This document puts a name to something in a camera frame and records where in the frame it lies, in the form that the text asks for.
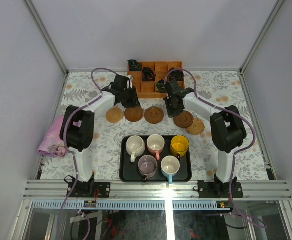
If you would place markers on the black orange rolled sock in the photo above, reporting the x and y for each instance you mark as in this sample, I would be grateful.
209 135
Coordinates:
148 75

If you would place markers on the orange wooden compartment box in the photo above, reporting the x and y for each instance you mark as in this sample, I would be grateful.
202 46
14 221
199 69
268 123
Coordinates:
147 90

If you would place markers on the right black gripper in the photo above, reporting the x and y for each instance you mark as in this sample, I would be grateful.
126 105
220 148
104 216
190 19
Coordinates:
171 113

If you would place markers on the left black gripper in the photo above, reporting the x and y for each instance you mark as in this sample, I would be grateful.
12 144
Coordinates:
131 99

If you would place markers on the blue green rolled sock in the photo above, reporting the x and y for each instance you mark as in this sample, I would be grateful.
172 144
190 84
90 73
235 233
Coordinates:
163 86

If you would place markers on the purple printed cloth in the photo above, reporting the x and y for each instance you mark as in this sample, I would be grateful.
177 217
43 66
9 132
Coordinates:
52 145

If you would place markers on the dark grey rolled sock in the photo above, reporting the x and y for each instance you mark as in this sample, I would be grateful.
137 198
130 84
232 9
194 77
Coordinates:
176 75

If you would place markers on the brown wooden coaster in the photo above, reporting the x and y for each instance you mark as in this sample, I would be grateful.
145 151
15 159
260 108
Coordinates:
134 114
184 120
154 115

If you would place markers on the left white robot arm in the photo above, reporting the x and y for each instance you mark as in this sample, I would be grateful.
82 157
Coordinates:
77 129

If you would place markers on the purple ceramic cup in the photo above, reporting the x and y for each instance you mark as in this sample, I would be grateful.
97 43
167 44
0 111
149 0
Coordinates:
147 166

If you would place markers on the light blue ceramic cup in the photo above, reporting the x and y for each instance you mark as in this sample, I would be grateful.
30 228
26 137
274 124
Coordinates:
170 166

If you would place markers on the yellow ceramic cup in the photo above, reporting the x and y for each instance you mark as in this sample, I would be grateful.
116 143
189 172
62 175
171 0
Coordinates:
179 146

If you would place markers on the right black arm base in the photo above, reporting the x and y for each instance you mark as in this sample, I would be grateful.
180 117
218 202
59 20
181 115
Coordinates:
216 189

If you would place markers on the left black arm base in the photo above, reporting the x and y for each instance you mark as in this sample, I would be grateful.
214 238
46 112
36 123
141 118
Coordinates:
90 189

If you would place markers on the aluminium frame rail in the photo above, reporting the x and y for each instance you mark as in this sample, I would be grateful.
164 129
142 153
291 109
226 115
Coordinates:
255 190

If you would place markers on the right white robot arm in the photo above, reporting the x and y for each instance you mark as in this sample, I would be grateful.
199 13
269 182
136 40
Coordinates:
227 127

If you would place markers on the pink ceramic cup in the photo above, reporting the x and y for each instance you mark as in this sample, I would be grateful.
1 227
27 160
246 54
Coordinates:
155 145

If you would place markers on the white ceramic cup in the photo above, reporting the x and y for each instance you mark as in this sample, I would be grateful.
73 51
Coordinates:
135 147

